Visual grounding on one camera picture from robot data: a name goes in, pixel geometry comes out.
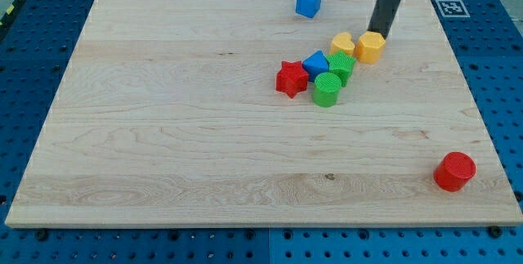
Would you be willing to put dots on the wooden board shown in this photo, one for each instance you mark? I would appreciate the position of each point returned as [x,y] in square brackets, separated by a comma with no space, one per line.
[167,117]

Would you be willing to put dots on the blue cube block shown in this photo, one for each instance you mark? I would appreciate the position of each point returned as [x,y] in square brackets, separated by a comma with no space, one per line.
[307,8]

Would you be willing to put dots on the red star block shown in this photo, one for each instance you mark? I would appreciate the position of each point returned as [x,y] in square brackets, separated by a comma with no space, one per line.
[292,78]

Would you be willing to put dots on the green cylinder block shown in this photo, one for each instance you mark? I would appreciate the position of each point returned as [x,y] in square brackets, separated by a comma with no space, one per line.
[327,88]

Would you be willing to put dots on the blue triangle block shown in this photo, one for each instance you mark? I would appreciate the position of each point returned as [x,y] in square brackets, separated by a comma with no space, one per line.
[315,64]

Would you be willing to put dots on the green star block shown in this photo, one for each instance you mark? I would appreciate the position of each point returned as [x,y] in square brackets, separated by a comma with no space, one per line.
[342,65]

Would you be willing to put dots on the yellow heart block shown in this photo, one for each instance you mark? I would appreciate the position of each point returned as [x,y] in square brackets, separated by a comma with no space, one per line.
[342,42]

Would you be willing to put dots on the yellow hexagon block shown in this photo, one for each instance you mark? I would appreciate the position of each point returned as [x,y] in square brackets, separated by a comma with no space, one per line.
[370,47]

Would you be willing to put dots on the red cylinder block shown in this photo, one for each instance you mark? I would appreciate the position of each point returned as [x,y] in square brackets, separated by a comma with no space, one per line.
[454,171]

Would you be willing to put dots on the white fiducial marker tag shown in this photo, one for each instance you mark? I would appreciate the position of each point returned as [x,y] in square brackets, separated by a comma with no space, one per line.
[452,8]

